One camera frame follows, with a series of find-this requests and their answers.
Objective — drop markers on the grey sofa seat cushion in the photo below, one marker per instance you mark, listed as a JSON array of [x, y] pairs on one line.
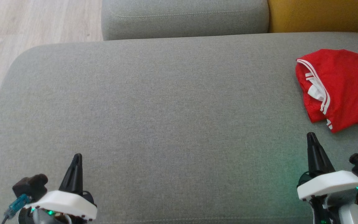
[[185, 18]]

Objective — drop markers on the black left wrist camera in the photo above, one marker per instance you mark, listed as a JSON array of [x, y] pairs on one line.
[[31, 185]]

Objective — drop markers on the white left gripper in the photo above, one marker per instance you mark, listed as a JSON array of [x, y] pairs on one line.
[[63, 203]]

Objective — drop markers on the red number 23 jersey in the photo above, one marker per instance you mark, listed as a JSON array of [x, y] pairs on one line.
[[343, 77]]

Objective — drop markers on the large yellow sofa backrest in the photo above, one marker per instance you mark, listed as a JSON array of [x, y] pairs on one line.
[[322, 14]]

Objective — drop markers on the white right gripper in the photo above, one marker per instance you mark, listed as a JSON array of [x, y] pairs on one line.
[[331, 183]]

